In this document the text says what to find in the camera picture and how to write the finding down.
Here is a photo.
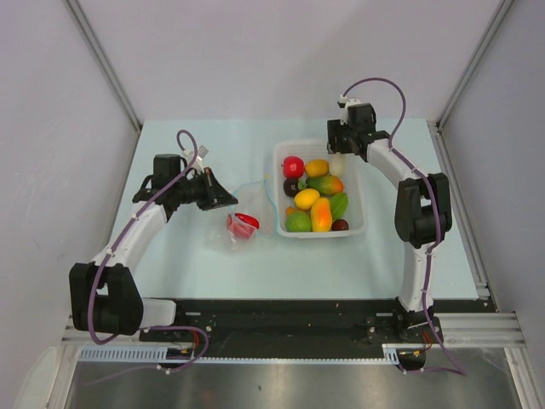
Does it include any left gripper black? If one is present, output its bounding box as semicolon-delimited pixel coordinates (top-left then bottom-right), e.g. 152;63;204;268
173;168;238;211

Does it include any clear zip top bag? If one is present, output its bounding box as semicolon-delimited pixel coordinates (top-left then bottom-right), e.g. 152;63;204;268
204;177;278;253

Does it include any red bell pepper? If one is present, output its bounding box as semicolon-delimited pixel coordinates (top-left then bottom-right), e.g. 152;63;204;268
227;212;260;240

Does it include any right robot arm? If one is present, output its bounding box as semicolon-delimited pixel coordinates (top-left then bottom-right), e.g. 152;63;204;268
327;97;452;342

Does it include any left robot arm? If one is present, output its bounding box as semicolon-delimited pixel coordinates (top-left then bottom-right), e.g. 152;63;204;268
69;154;238;341

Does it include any orange yellow mango top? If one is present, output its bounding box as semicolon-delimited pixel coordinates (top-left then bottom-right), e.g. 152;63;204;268
305;159;330;177

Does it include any white radish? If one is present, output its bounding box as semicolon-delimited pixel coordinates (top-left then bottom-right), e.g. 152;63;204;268
329;153;345;177

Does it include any green orange mango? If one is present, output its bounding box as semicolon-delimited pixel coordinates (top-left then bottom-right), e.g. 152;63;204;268
306;175;344;196

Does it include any red apple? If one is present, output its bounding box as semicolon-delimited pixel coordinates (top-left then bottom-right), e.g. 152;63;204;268
283;156;305;179

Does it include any green leaf vegetable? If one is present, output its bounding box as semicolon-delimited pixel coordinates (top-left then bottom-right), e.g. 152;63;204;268
330;193;349;220

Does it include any dark purple mangosteen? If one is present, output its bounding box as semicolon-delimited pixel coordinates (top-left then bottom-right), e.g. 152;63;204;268
283;177;300;198

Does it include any yellow lemon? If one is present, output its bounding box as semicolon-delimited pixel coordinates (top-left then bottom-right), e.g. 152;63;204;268
294;188;321;210

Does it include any orange papaya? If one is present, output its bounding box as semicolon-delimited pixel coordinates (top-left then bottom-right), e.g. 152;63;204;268
310;198;333;233

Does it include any dark red plum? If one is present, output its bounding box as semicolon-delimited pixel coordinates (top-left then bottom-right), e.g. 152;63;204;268
331;219;350;231

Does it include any green lime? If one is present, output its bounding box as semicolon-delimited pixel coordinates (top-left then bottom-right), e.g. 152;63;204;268
285;210;313;233

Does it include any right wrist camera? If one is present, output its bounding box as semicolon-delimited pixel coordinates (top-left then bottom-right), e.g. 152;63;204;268
337;95;361;124

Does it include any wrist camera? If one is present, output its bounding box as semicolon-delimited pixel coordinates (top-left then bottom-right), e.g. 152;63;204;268
337;95;361;124
182;145;209;174

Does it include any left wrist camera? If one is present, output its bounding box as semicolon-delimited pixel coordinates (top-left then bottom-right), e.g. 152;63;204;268
182;145;209;174

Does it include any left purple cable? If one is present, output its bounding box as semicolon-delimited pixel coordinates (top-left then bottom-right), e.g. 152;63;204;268
87;130;209;387

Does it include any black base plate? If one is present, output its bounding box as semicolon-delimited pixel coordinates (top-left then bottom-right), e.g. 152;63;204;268
138;297;444;361

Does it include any left aluminium frame post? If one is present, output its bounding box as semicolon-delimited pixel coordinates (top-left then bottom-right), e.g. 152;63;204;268
63;0;142;131

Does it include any aluminium frame post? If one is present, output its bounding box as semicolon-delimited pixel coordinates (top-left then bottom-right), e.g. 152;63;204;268
435;0;518;130
63;0;142;131

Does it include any white cable duct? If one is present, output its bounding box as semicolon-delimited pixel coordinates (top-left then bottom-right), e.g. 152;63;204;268
78;345;399;365

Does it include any right aluminium frame post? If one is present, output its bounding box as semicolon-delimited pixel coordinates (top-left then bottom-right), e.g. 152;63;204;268
435;0;518;130

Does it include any aluminium front rail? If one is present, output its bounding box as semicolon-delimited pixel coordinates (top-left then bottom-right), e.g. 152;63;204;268
61;313;526;348

